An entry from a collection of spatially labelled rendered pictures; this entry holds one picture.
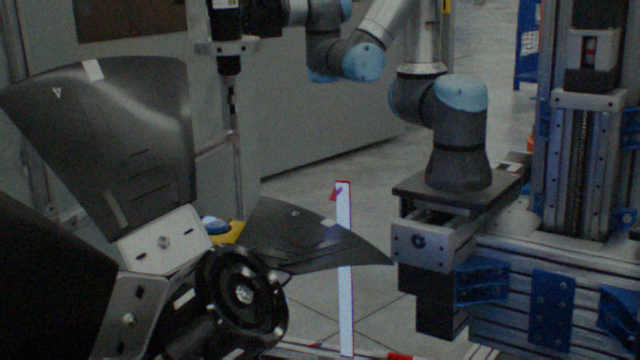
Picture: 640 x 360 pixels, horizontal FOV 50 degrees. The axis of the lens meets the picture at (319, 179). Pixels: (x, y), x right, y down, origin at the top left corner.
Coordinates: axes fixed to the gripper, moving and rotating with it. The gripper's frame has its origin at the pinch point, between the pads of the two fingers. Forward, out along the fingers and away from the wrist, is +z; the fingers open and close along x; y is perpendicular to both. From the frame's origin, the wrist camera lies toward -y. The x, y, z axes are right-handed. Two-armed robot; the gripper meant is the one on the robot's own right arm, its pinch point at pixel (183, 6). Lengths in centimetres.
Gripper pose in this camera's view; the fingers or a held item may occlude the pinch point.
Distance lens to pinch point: 132.3
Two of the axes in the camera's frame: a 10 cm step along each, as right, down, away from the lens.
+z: -8.7, 1.9, -4.6
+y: -0.3, 9.0, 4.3
